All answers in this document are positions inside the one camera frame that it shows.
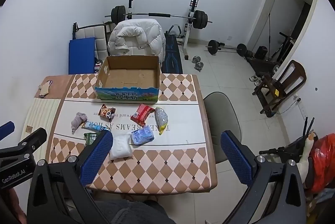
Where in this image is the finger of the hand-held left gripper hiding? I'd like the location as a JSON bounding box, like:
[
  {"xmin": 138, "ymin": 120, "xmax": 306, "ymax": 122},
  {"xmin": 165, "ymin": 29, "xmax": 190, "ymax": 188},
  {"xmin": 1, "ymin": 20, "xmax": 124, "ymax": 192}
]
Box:
[
  {"xmin": 0, "ymin": 128, "xmax": 48, "ymax": 159},
  {"xmin": 0, "ymin": 121, "xmax": 15, "ymax": 141}
]

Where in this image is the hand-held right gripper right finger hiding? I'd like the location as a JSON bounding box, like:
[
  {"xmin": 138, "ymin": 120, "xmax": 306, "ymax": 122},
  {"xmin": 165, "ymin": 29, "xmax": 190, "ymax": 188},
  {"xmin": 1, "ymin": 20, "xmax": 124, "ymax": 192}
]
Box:
[{"xmin": 220, "ymin": 130, "xmax": 307, "ymax": 224}]

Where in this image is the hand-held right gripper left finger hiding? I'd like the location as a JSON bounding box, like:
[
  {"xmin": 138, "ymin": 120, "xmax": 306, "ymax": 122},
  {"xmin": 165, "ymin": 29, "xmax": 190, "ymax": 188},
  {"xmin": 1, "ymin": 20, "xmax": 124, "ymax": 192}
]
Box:
[{"xmin": 27, "ymin": 130, "xmax": 113, "ymax": 224}]

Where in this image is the green snack packet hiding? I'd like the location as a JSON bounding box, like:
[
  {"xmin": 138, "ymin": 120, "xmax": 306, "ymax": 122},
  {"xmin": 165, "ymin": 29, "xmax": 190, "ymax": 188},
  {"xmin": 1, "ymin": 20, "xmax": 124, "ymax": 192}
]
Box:
[{"xmin": 84, "ymin": 132, "xmax": 101, "ymax": 145}]

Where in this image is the white soft bag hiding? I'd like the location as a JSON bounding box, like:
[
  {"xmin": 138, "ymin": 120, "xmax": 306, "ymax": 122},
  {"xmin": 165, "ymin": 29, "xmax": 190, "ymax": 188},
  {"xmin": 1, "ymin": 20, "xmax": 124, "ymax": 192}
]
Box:
[{"xmin": 108, "ymin": 134, "xmax": 133, "ymax": 161}]

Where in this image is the blue white bottle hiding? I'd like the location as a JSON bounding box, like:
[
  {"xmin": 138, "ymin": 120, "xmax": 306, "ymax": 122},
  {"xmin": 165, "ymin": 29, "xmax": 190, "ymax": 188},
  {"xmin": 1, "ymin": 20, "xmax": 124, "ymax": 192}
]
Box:
[{"xmin": 82, "ymin": 121, "xmax": 112, "ymax": 133}]

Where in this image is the grey sock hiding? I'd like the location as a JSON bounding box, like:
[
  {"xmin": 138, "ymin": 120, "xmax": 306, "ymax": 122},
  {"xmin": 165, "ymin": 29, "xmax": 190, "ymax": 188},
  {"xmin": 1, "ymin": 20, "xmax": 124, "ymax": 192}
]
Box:
[{"xmin": 71, "ymin": 112, "xmax": 89, "ymax": 134}]

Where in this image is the panda print snack packet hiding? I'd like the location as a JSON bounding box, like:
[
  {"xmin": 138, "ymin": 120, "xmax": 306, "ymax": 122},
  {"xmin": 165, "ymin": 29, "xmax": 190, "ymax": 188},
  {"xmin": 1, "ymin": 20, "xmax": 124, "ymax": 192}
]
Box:
[{"xmin": 99, "ymin": 104, "xmax": 116, "ymax": 120}]

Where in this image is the blue tissue packet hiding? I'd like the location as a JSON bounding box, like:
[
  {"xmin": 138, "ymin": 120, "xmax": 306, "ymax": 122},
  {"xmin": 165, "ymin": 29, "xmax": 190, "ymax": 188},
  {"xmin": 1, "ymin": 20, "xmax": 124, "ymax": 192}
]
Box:
[{"xmin": 131, "ymin": 127, "xmax": 155, "ymax": 146}]

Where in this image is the red snack packet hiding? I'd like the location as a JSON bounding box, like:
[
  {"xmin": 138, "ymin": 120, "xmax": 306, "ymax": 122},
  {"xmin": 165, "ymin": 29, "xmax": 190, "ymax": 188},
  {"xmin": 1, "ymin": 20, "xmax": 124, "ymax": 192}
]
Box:
[{"xmin": 130, "ymin": 104, "xmax": 155, "ymax": 123}]

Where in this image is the silver and yellow packet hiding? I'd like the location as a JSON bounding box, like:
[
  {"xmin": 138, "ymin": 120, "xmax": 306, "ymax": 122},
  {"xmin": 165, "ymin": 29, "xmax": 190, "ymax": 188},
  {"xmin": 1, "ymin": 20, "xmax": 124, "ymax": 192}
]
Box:
[{"xmin": 154, "ymin": 107, "xmax": 168, "ymax": 135}]

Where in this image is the printed cardboard box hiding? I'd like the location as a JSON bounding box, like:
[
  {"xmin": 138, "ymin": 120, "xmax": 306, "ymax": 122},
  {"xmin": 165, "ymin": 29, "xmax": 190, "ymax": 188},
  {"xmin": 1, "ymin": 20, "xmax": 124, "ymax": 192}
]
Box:
[{"xmin": 95, "ymin": 55, "xmax": 161, "ymax": 104}]

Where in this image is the person's left forearm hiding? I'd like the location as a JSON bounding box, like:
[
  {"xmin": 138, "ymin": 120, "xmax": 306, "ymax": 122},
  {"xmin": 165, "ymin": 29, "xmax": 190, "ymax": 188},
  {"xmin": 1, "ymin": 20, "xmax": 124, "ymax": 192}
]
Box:
[{"xmin": 0, "ymin": 187, "xmax": 27, "ymax": 224}]

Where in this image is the beige striped mat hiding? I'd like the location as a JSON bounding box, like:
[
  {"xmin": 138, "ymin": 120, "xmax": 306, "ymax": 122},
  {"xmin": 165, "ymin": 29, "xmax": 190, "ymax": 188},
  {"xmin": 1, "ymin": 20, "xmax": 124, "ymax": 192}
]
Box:
[{"xmin": 21, "ymin": 99, "xmax": 62, "ymax": 162}]

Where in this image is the brown cardboard piece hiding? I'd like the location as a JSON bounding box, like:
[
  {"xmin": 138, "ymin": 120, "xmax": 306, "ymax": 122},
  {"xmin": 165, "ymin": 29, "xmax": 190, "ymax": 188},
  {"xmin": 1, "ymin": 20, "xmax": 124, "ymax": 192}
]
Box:
[{"xmin": 39, "ymin": 80, "xmax": 53, "ymax": 97}]

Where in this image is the black folded stand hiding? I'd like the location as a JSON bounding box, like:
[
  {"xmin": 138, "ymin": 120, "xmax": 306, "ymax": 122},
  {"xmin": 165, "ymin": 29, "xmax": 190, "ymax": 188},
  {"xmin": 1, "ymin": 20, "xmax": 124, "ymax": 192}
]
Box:
[{"xmin": 259, "ymin": 117, "xmax": 314, "ymax": 162}]

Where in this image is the white duck plush toy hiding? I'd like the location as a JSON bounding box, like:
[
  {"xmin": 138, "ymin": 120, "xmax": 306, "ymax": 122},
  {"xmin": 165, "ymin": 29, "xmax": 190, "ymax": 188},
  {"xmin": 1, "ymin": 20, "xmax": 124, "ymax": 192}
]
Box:
[{"xmin": 298, "ymin": 132, "xmax": 318, "ymax": 185}]

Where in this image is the dark wooden chair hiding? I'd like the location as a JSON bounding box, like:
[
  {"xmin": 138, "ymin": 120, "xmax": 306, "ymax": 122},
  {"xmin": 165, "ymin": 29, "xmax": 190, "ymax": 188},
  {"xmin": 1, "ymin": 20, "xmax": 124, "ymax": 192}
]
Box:
[{"xmin": 252, "ymin": 60, "xmax": 307, "ymax": 118}]

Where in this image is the red plastic bag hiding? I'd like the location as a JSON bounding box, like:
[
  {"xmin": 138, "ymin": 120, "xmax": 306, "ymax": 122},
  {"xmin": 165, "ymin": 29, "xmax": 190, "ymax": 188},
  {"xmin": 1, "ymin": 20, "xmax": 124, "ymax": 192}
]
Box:
[{"xmin": 305, "ymin": 134, "xmax": 335, "ymax": 193}]

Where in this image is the blue folded mat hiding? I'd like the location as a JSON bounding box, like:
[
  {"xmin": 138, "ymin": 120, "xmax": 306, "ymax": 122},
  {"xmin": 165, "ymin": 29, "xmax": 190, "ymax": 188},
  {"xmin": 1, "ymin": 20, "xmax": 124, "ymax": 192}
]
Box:
[{"xmin": 68, "ymin": 37, "xmax": 96, "ymax": 75}]

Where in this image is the short barbell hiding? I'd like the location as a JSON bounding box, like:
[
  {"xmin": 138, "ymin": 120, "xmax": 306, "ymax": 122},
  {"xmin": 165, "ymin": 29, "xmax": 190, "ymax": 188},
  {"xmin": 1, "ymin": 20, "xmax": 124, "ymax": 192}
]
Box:
[{"xmin": 205, "ymin": 40, "xmax": 248, "ymax": 57}]

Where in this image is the white quilted board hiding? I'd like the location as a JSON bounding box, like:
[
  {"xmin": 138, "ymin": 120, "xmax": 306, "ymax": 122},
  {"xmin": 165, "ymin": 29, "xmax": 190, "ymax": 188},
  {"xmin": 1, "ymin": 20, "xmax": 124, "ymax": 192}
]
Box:
[{"xmin": 73, "ymin": 22, "xmax": 109, "ymax": 62}]

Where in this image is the black and blue weight bench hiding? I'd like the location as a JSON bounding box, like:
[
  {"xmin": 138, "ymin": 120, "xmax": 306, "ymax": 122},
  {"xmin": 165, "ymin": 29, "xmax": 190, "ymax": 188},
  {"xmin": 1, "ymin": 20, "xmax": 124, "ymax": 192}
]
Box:
[{"xmin": 162, "ymin": 33, "xmax": 184, "ymax": 74}]

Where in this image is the white puffer jacket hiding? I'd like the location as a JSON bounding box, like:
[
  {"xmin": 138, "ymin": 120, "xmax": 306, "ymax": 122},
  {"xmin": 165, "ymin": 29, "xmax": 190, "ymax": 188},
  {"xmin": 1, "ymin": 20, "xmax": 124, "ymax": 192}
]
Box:
[{"xmin": 108, "ymin": 19, "xmax": 166, "ymax": 73}]

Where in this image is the black scooter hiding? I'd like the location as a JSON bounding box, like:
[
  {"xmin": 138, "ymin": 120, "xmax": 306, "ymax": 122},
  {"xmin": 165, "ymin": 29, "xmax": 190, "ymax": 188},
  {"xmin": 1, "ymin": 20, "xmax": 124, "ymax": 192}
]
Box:
[{"xmin": 267, "ymin": 32, "xmax": 295, "ymax": 62}]

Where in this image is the brown cardboard carton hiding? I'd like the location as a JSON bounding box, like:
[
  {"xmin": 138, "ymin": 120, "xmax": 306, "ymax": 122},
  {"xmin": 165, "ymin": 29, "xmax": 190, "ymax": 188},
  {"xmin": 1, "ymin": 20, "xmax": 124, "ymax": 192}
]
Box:
[{"xmin": 103, "ymin": 20, "xmax": 116, "ymax": 34}]

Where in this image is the white barbell rack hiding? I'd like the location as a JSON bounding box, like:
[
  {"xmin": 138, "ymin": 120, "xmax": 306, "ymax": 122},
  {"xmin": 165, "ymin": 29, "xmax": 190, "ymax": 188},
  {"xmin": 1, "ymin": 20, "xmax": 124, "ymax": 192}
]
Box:
[{"xmin": 127, "ymin": 0, "xmax": 199, "ymax": 60}]

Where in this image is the long racked barbell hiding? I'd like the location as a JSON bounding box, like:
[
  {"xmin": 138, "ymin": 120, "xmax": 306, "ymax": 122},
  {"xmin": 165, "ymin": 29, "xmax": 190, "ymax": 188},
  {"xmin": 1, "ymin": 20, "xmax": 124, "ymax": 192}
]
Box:
[{"xmin": 105, "ymin": 6, "xmax": 213, "ymax": 29}]

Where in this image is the black power cable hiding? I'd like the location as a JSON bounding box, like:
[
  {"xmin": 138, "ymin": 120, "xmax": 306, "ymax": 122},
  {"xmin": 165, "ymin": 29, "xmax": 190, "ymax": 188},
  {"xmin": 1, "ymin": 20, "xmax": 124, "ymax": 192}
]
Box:
[{"xmin": 277, "ymin": 95, "xmax": 302, "ymax": 115}]

